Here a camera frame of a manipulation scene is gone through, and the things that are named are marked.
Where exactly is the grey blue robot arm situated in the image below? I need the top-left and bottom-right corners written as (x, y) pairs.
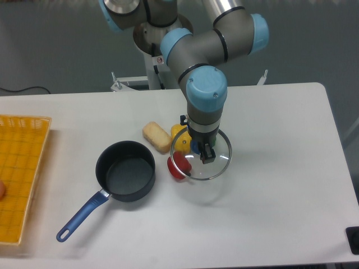
top-left (99, 1), bottom-right (269, 164)

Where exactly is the yellow woven basket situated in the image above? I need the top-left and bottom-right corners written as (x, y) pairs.
top-left (1, 114), bottom-right (52, 245)

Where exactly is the black table edge mount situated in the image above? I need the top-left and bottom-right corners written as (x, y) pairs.
top-left (346, 226), bottom-right (359, 255)

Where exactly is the glass lid with blue knob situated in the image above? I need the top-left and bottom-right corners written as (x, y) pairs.
top-left (170, 129), bottom-right (232, 181)

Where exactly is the yellow toy bell pepper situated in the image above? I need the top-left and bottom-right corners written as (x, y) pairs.
top-left (171, 124), bottom-right (192, 155)

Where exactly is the green toy vegetable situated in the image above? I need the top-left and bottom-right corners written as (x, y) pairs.
top-left (211, 136), bottom-right (217, 147)

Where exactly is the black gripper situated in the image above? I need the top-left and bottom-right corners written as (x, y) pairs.
top-left (180, 115), bottom-right (220, 164)

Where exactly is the beige bread loaf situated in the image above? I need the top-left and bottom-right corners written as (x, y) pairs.
top-left (142, 122), bottom-right (172, 154)

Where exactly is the dark saucepan with blue handle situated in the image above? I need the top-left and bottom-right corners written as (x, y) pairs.
top-left (56, 141), bottom-right (156, 242)

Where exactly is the red toy bell pepper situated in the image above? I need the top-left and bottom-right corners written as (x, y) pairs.
top-left (167, 151), bottom-right (192, 180)

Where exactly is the black cable on floor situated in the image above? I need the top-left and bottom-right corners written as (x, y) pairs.
top-left (0, 86), bottom-right (52, 94)

